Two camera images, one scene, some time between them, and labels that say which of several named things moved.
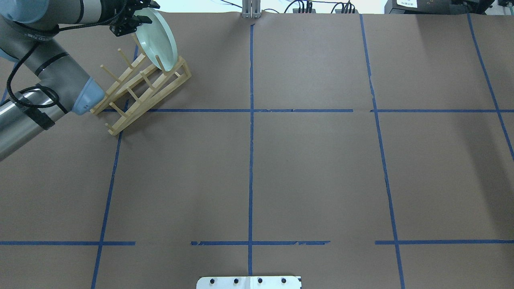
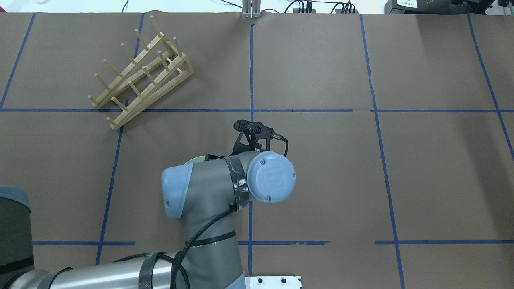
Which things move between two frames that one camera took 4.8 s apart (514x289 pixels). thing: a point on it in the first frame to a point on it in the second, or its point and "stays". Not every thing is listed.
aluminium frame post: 251,9 stays
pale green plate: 157,38 to 197,159
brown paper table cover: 357,151 stays
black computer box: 466,7 stays
